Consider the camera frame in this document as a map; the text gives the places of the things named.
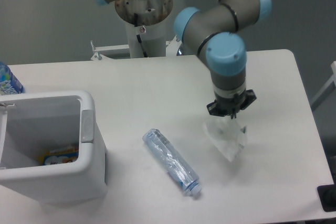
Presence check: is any colourful snack package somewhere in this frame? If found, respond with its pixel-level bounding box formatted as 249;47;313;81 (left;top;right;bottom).
38;145;79;166

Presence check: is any black clamp at table edge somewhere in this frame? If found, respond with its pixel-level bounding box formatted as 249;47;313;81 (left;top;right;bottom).
317;184;335;212

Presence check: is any black cable on pedestal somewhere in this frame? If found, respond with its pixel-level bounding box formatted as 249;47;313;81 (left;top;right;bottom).
133;13;149;58

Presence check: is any white plastic trash can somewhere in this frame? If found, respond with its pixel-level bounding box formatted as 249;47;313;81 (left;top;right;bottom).
1;90;108;203

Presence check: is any blue labelled water bottle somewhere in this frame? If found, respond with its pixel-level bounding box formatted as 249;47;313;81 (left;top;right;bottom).
1;62;25;95

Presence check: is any white metal table frame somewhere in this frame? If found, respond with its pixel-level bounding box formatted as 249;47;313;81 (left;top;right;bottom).
90;33;187;61

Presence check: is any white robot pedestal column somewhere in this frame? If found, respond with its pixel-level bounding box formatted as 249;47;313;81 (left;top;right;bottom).
114;0;173;58

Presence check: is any white frame at right edge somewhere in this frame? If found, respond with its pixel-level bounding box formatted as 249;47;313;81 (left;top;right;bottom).
310;61;335;111

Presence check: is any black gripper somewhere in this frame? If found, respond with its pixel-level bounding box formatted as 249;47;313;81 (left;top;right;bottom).
206;89;256;119

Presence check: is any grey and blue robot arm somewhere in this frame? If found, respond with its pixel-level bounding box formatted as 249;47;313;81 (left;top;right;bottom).
95;0;272;118

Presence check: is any clear plastic wrapper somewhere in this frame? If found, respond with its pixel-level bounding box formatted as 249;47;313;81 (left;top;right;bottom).
203;116;248;162

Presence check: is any crushed clear plastic bottle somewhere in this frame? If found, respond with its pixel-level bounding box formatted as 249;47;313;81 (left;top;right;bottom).
142;129;202;198

